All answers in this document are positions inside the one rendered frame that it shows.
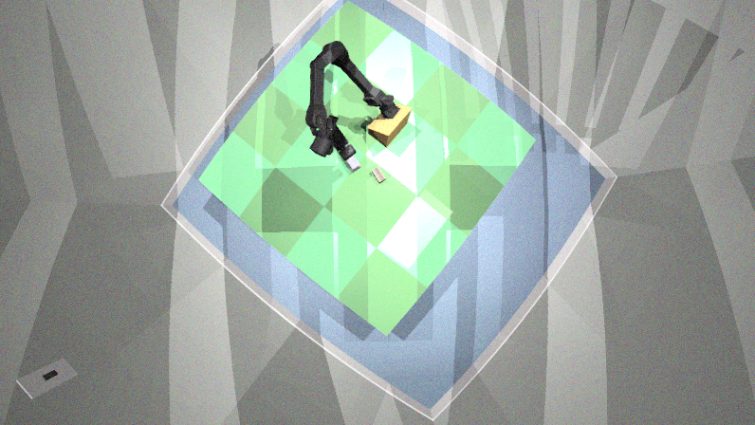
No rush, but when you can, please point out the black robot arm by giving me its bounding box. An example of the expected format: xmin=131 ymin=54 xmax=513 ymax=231
xmin=305 ymin=41 xmax=400 ymax=157

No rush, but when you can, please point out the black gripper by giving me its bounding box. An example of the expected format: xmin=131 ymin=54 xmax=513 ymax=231
xmin=330 ymin=131 xmax=356 ymax=161

